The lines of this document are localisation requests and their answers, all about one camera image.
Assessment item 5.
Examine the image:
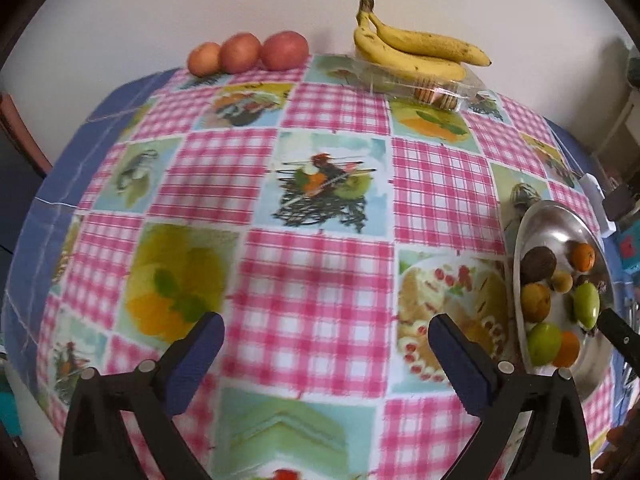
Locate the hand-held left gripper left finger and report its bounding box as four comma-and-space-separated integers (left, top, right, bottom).
59, 311, 227, 480

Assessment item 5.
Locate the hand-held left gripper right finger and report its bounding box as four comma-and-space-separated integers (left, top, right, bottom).
428, 313, 593, 480

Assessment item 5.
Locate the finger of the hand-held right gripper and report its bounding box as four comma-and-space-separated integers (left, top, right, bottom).
597, 306, 640, 362

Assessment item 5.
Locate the green mango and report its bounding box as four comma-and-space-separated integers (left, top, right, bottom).
527, 322, 563, 367
572, 282, 600, 330

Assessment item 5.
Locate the small dark brown fruit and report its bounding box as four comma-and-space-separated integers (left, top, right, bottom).
575, 272, 607, 293

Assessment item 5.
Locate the orange with green stem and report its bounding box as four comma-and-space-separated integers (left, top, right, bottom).
567, 242, 597, 272

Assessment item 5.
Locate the large dark brown fruit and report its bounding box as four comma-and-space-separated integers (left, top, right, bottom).
520, 246, 557, 284

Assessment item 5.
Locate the stainless steel bowl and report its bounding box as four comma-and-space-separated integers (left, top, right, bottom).
512, 200, 619, 403

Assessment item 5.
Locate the person's right hand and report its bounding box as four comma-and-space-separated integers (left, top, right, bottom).
592, 402, 640, 480

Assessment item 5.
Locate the blue toy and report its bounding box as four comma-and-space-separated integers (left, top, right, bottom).
617, 235, 640, 277

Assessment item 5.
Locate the black power adapter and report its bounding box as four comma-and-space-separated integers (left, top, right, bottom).
602, 182, 640, 224

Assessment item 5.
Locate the white power strip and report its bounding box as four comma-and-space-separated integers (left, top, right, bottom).
582, 174, 618, 237

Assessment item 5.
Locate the pink checkered tablecloth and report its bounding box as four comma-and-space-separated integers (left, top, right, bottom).
36, 52, 621, 480

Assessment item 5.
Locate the clear plastic container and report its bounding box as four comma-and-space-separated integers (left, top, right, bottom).
349, 54, 495, 114

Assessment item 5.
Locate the brown wooden furniture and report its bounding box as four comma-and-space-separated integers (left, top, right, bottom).
0, 92, 54, 179

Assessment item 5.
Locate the small red apple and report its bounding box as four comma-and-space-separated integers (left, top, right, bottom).
187, 42, 222, 78

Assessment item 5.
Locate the yellow banana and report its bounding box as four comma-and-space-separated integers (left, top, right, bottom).
367, 5, 492, 67
354, 0, 468, 82

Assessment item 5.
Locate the medium red apple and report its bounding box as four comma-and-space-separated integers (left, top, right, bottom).
219, 33, 263, 74

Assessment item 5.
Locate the large red apple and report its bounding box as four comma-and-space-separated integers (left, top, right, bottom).
261, 31, 310, 71

